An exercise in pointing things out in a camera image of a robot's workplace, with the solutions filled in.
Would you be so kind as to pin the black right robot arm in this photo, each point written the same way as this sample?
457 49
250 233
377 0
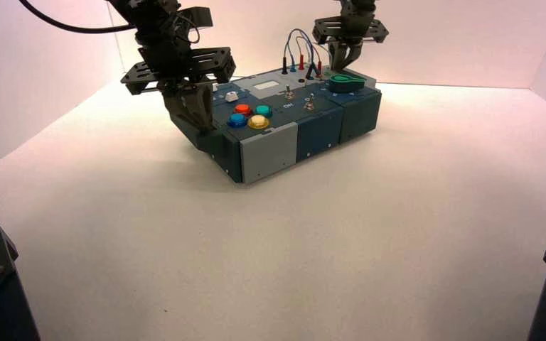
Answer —
358 1

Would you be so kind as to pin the red dome push button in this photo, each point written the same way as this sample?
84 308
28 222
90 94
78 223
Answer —
243 109

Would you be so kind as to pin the white slider knob up triangle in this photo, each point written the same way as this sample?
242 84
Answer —
230 97

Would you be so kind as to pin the teal dome push button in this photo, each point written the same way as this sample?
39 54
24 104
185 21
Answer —
263 111

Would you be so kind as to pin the blue dome push button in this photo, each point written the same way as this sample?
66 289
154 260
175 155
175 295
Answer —
237 120

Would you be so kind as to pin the red banana plug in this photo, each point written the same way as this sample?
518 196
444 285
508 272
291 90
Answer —
301 61
319 69

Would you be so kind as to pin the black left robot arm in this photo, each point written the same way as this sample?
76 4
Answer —
150 14

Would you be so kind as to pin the black banana plug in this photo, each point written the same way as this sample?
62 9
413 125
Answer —
284 67
309 71

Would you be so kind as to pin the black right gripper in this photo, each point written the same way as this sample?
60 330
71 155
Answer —
353 28

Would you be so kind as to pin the dark teal grey control box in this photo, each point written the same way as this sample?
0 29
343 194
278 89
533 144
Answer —
301 131

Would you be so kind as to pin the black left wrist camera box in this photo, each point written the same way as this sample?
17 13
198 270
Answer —
196 18

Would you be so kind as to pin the green rotary knob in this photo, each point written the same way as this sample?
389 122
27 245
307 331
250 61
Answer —
346 84

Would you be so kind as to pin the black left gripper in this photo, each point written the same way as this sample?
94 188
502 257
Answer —
179 66

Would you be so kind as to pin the silver toggle switch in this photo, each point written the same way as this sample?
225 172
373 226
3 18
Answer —
309 104
289 92

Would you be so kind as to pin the yellow dome push button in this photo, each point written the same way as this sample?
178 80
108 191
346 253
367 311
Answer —
258 122

